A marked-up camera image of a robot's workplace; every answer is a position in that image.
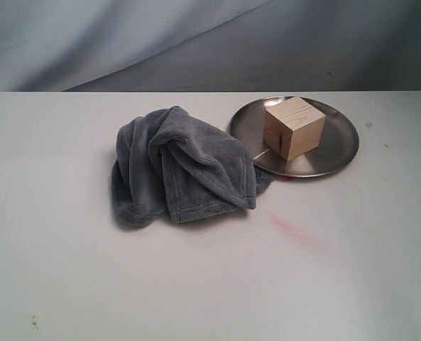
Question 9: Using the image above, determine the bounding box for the white backdrop sheet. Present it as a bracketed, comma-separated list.
[0, 1, 421, 92]

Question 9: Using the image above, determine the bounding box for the pale wooden cube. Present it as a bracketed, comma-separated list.
[263, 97, 326, 161]

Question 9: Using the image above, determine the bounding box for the grey fleece cloth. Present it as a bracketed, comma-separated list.
[111, 106, 275, 227]

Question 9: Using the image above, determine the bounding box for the round steel plate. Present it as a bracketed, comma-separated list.
[228, 96, 359, 178]

